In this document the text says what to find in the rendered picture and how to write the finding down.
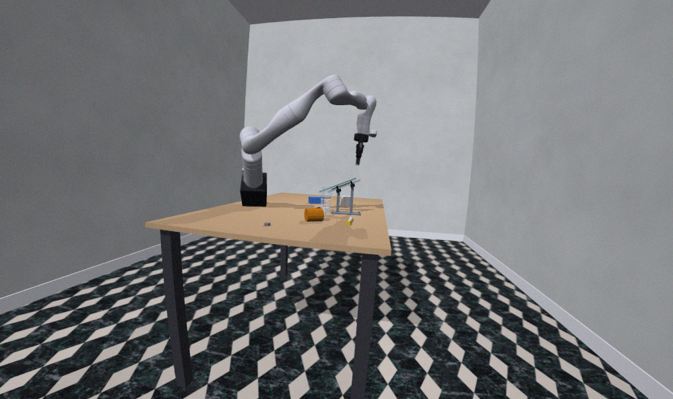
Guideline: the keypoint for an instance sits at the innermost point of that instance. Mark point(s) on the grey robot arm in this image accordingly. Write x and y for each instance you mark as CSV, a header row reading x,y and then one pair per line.
x,y
252,141

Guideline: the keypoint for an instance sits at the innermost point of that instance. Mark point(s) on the clear glass vial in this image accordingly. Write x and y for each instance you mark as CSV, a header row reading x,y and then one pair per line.
x,y
326,205

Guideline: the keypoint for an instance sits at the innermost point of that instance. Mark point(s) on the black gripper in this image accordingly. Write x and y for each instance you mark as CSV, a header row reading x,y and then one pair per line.
x,y
359,137

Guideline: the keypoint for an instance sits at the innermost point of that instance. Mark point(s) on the orange cylinder with grey end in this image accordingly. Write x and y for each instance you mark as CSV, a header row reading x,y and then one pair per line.
x,y
314,214

